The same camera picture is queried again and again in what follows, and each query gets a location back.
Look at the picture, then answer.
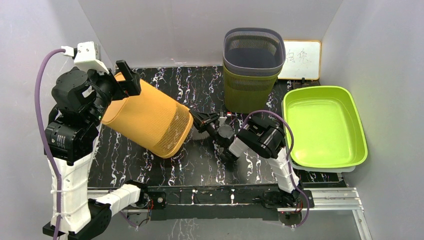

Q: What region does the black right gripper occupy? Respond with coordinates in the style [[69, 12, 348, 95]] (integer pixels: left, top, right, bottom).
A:
[[188, 111, 225, 148]]

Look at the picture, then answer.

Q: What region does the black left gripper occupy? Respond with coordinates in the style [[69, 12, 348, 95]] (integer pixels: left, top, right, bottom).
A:
[[83, 60, 140, 126]]

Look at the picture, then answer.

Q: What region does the orange mesh bin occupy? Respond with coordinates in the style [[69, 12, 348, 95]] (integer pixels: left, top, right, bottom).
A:
[[101, 79, 194, 159]]

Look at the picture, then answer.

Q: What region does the grey mesh bin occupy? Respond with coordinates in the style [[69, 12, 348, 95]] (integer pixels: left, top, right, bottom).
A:
[[223, 27, 286, 77]]

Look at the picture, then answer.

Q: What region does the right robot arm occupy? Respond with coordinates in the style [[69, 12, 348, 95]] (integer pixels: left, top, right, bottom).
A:
[[189, 110, 306, 209]]

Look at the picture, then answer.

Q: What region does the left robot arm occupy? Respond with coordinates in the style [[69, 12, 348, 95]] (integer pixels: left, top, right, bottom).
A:
[[43, 60, 150, 240]]

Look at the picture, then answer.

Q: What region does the olive green mesh bin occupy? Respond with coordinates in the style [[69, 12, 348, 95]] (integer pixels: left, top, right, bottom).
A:
[[223, 65, 278, 114]]

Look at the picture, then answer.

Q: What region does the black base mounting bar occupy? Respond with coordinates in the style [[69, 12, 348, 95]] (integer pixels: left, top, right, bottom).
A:
[[146, 184, 315, 222]]

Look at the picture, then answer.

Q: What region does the small whiteboard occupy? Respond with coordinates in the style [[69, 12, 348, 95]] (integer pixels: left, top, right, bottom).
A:
[[278, 40, 322, 81]]

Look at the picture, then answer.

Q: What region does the lime green plastic tub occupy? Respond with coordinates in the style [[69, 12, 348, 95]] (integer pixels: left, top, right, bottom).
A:
[[281, 85, 368, 169]]

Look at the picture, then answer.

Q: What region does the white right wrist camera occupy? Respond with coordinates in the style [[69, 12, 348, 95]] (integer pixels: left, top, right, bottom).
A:
[[217, 111, 233, 126]]

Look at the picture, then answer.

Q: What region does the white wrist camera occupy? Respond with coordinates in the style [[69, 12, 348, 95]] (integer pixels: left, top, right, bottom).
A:
[[61, 41, 110, 75], [217, 111, 233, 126]]

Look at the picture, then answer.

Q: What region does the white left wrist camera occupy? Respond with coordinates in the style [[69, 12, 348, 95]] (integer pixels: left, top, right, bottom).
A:
[[61, 41, 110, 75]]

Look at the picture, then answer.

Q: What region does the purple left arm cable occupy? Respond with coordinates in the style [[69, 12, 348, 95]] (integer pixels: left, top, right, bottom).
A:
[[34, 48, 67, 240]]

